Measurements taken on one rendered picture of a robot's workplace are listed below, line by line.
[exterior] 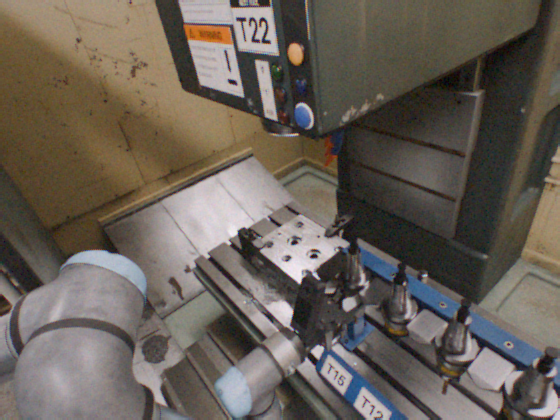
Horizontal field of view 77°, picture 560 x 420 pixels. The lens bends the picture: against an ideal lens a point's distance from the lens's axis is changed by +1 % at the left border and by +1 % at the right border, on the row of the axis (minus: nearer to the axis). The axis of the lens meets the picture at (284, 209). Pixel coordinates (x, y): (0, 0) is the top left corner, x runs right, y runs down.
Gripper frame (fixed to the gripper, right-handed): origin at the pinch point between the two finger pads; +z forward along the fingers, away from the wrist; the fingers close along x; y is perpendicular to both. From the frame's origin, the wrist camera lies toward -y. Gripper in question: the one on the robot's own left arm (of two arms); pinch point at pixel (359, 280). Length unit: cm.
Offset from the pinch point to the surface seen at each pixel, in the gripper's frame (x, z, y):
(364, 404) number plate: 9.5, -10.1, 25.9
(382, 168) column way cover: -36, 54, 11
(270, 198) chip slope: -101, 43, 49
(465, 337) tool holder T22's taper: 23.3, -2.3, -7.1
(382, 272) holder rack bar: 3.8, 2.8, -3.1
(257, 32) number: -9, -9, -50
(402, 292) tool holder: 12.0, -2.4, -8.2
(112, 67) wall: -131, -1, -30
